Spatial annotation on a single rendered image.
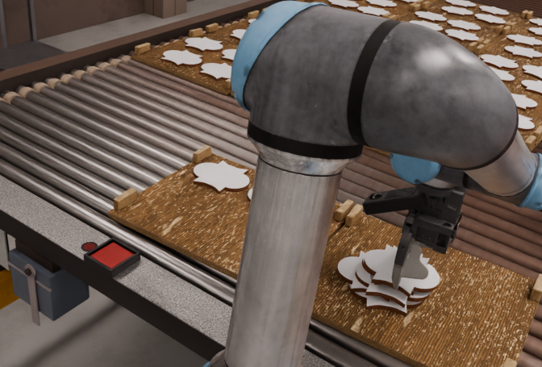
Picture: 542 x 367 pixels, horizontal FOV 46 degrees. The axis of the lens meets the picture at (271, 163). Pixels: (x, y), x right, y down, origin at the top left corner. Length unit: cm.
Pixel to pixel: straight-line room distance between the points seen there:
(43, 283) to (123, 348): 101
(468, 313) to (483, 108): 73
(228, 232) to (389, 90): 84
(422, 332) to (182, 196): 59
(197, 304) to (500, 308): 56
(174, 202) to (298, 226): 81
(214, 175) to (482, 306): 65
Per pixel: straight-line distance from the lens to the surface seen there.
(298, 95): 57
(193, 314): 117
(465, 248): 145
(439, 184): 108
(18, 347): 246
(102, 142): 170
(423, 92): 54
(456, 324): 122
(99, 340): 244
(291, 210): 62
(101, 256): 128
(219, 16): 265
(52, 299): 144
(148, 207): 140
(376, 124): 55
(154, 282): 123
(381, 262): 122
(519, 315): 129
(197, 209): 139
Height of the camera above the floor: 171
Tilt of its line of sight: 29 degrees down
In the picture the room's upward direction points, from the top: 6 degrees clockwise
